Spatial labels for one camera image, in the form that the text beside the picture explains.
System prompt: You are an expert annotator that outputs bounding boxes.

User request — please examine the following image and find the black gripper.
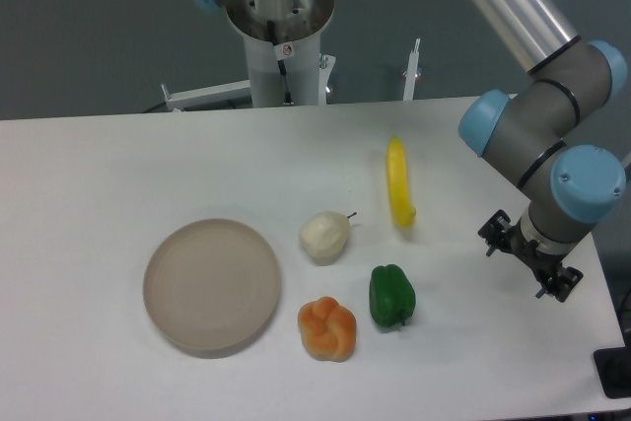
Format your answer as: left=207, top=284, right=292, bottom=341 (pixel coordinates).
left=477, top=209, right=584, bottom=303

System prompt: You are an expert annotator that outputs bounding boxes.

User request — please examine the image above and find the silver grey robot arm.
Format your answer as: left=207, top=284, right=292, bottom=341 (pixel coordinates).
left=193, top=0, right=628, bottom=301

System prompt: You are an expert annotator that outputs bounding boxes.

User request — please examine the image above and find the yellow toy banana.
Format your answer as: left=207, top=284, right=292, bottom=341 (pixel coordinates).
left=386, top=136, right=416, bottom=228

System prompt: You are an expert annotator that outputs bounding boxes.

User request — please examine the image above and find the black device at table edge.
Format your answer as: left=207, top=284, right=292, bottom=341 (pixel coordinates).
left=594, top=347, right=630, bottom=399

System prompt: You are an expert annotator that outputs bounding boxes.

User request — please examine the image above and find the green toy bell pepper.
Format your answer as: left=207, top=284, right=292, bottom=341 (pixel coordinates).
left=369, top=264, right=416, bottom=328

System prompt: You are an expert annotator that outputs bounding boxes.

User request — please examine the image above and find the white toy pear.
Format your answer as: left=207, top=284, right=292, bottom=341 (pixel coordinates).
left=298, top=211, right=357, bottom=265

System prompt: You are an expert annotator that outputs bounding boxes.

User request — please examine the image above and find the orange toy bread roll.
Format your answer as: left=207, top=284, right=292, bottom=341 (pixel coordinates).
left=297, top=296, right=357, bottom=362

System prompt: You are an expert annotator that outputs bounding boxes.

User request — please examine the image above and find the beige round plate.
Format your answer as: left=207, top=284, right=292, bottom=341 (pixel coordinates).
left=142, top=219, right=282, bottom=358

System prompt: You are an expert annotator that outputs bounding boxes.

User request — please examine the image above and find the white upright frame post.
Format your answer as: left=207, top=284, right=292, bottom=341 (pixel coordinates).
left=402, top=37, right=421, bottom=102

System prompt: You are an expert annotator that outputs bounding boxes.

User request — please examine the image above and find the white metal frame bracket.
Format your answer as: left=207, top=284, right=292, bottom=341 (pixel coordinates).
left=161, top=80, right=250, bottom=111

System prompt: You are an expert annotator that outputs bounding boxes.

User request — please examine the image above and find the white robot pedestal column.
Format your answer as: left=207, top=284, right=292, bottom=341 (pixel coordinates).
left=227, top=0, right=334, bottom=107

